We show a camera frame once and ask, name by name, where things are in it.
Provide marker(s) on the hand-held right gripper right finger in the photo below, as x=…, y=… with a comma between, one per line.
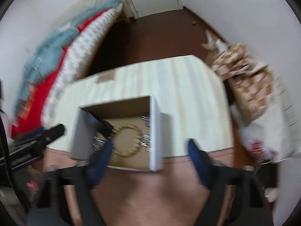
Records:
x=198, y=162

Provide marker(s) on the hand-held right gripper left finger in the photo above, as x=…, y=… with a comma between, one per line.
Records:
x=101, y=162

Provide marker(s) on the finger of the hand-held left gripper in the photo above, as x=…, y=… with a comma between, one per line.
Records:
x=53, y=133
x=36, y=131

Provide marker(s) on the white cardboard box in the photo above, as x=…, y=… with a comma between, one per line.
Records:
x=129, y=156

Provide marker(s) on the black wrist band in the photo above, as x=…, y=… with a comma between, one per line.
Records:
x=98, y=124

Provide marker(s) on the pink striped tablecloth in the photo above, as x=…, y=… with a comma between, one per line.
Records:
x=183, y=87

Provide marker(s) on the white cup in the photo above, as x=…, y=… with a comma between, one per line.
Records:
x=271, y=194

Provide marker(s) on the teal quilt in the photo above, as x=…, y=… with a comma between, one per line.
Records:
x=47, y=51

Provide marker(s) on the brown checkered cloth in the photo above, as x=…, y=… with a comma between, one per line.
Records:
x=247, y=82

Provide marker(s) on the grey checkered bed sheet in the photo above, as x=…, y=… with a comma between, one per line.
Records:
x=89, y=35

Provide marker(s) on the white power strip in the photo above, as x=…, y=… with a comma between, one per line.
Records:
x=288, y=103

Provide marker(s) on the wooden bed leg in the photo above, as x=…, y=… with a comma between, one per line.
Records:
x=125, y=15

